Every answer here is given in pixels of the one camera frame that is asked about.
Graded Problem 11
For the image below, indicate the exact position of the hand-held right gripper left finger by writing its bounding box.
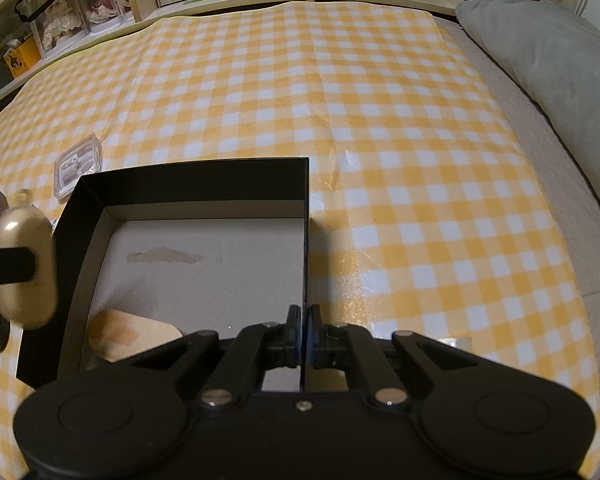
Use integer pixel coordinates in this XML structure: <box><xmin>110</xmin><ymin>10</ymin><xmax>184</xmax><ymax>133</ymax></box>
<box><xmin>117</xmin><ymin>305</ymin><xmax>303</xmax><ymax>408</ymax></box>

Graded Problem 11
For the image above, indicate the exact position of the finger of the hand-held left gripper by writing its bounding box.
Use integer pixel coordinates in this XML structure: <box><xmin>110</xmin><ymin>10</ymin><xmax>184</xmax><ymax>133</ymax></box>
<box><xmin>0</xmin><ymin>242</ymin><xmax>37</xmax><ymax>288</ymax></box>

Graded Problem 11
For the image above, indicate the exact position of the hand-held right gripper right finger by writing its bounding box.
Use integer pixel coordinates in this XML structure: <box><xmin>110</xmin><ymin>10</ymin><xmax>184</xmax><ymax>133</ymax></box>
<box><xmin>305</xmin><ymin>304</ymin><xmax>481</xmax><ymax>407</ymax></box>

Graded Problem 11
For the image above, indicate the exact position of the gold oval case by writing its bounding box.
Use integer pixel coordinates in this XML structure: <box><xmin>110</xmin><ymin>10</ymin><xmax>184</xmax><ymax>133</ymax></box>
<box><xmin>0</xmin><ymin>204</ymin><xmax>60</xmax><ymax>331</ymax></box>

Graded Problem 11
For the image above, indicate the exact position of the black cardboard box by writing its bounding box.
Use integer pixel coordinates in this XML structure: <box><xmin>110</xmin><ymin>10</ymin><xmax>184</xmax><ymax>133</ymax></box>
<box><xmin>16</xmin><ymin>157</ymin><xmax>312</xmax><ymax>392</ymax></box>

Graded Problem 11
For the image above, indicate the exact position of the clear plastic case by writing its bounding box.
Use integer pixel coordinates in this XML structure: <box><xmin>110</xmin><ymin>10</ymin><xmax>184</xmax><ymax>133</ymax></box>
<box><xmin>54</xmin><ymin>131</ymin><xmax>103</xmax><ymax>200</ymax></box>

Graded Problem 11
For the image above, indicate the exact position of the tan flat piece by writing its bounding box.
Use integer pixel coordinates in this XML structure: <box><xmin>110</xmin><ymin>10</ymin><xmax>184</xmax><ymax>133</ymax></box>
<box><xmin>87</xmin><ymin>309</ymin><xmax>183</xmax><ymax>362</ymax></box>

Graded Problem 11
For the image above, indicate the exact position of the yellow box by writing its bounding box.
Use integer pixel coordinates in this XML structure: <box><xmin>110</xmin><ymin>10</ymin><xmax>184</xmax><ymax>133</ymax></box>
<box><xmin>5</xmin><ymin>37</ymin><xmax>42</xmax><ymax>78</ymax></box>

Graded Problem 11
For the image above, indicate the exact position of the yellow checkered tablecloth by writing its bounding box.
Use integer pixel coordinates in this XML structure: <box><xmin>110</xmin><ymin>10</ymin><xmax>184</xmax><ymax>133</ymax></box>
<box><xmin>0</xmin><ymin>2</ymin><xmax>600</xmax><ymax>480</ymax></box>

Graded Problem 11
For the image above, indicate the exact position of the grey pillow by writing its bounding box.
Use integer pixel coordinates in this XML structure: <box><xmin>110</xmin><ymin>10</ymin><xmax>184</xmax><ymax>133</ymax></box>
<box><xmin>455</xmin><ymin>0</ymin><xmax>600</xmax><ymax>196</ymax></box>

